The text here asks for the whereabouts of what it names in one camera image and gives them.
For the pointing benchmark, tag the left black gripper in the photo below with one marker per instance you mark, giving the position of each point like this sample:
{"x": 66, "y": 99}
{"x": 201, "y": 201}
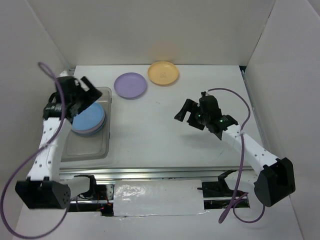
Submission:
{"x": 94, "y": 92}

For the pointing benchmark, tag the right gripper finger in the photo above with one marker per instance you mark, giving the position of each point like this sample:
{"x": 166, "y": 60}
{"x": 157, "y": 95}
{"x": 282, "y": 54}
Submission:
{"x": 188, "y": 106}
{"x": 195, "y": 120}

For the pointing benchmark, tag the blue plate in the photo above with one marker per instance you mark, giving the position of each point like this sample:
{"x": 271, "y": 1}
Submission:
{"x": 91, "y": 118}

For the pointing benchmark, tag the pink plate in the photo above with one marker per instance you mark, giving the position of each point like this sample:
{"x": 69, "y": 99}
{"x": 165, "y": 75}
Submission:
{"x": 91, "y": 130}

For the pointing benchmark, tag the orange plate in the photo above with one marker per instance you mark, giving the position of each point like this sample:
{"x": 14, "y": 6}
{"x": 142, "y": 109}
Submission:
{"x": 163, "y": 73}

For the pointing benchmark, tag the purple plate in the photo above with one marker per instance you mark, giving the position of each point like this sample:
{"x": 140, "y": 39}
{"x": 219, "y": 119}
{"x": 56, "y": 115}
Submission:
{"x": 130, "y": 85}

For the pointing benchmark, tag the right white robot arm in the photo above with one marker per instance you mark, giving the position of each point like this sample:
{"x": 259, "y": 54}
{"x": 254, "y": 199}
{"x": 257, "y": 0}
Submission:
{"x": 275, "y": 176}

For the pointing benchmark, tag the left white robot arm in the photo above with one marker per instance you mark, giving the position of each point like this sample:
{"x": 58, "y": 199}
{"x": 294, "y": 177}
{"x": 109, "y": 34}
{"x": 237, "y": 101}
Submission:
{"x": 42, "y": 188}

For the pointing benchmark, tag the clear plastic bin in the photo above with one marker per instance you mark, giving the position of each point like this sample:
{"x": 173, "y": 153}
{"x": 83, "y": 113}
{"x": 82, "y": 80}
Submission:
{"x": 90, "y": 147}

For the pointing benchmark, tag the white taped cover panel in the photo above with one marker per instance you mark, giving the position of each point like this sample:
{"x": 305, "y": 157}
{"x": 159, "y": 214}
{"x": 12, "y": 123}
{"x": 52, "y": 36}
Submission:
{"x": 158, "y": 198}

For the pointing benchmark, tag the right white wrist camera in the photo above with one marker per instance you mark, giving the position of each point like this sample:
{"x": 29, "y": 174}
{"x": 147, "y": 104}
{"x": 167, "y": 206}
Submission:
{"x": 204, "y": 94}

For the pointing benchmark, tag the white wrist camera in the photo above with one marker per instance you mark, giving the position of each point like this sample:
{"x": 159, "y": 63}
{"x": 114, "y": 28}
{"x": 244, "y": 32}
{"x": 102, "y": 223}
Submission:
{"x": 66, "y": 73}
{"x": 204, "y": 94}

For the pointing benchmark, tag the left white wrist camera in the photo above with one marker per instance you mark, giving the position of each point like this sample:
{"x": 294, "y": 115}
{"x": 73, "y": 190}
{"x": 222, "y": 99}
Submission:
{"x": 66, "y": 73}

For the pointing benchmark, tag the aluminium rail frame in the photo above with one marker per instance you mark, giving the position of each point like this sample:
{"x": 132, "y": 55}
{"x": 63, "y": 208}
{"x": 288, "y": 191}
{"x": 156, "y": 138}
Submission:
{"x": 147, "y": 142}

